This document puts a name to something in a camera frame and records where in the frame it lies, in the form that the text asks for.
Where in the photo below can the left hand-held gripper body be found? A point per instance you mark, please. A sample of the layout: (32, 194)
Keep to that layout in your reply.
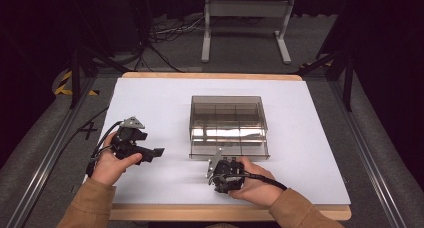
(125, 144)

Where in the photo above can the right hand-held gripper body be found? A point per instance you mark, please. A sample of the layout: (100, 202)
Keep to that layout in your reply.
(226, 174)

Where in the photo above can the smoky transparent drawer box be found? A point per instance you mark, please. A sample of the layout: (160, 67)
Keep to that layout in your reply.
(228, 103)

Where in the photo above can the person's left hand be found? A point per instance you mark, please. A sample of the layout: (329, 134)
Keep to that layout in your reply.
(108, 168)

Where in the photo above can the person's right hand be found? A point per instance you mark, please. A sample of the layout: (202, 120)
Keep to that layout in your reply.
(258, 188)

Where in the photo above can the white table sheet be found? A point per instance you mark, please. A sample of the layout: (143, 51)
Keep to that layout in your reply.
(160, 98)

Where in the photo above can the black metal stand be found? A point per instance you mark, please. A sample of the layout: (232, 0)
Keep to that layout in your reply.
(348, 84)
(75, 81)

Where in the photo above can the yellow black floor tape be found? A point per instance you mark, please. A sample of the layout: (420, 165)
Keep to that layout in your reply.
(61, 89)

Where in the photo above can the white metal stand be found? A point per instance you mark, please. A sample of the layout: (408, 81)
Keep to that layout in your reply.
(246, 8)

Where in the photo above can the aluminium floor rail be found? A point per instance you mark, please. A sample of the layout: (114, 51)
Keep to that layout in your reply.
(370, 161)
(50, 154)

